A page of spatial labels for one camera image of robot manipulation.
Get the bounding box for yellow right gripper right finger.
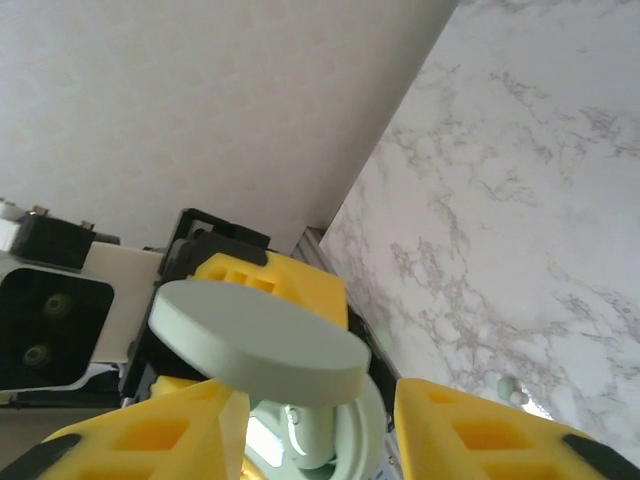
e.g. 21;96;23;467
394;378;640;480

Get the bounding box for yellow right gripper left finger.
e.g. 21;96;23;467
37;377;251;480

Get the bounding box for pale green lid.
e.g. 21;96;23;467
148;279;389;480

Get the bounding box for mint green earbud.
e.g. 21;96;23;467
496;376;530;407

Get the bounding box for aluminium table frame rail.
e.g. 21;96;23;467
292;227;406;451

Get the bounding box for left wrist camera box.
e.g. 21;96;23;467
0;209;166;406

